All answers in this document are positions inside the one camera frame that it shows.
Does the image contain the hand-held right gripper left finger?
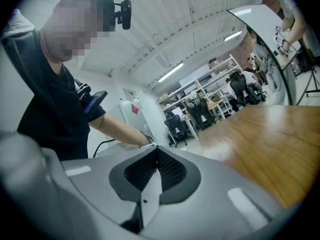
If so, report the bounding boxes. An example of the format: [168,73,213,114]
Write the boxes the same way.
[61,145,158,226]

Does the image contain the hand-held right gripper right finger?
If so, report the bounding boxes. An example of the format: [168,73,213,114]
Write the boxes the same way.
[139,145,285,240]

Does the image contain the person's left forearm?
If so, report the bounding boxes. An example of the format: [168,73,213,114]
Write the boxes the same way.
[88,112,151,149]

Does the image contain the wooden table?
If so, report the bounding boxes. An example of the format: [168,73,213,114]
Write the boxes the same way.
[199,104,320,210]

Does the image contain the black office chair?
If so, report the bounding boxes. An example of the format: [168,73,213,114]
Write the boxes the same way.
[229,73,251,107]
[163,113,189,149]
[185,97,216,133]

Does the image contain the small black monitor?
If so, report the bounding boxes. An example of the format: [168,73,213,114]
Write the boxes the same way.
[74,78,109,116]

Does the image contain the person's black shirt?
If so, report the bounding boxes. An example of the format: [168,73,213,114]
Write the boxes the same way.
[1,28,108,162]

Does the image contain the black office chairs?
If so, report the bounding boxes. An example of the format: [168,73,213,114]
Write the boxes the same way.
[184,93,241,143]

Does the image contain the plush toy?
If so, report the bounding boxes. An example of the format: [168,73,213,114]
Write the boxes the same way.
[186,90,202,109]

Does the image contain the white shelf unit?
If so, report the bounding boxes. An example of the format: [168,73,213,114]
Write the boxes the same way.
[156,53,245,141]

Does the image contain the ceiling light tube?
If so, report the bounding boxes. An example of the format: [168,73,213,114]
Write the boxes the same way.
[223,30,243,43]
[157,61,185,83]

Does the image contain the black tripod stand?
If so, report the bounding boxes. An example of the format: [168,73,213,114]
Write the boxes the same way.
[304,65,320,99]

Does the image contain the person's head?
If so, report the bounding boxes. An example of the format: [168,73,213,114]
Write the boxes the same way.
[39,0,116,65]

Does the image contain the whiteboard on black stand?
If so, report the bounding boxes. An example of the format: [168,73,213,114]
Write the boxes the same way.
[226,3,304,107]

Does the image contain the person's grey jacket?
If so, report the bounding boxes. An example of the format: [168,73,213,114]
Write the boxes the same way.
[1,8,36,39]

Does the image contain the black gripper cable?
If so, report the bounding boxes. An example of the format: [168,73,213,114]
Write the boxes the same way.
[92,138,116,159]

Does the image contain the black wrist strap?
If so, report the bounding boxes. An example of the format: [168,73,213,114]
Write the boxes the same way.
[139,130,158,147]

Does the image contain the black head camera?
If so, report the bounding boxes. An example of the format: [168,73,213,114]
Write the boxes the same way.
[113,0,133,31]

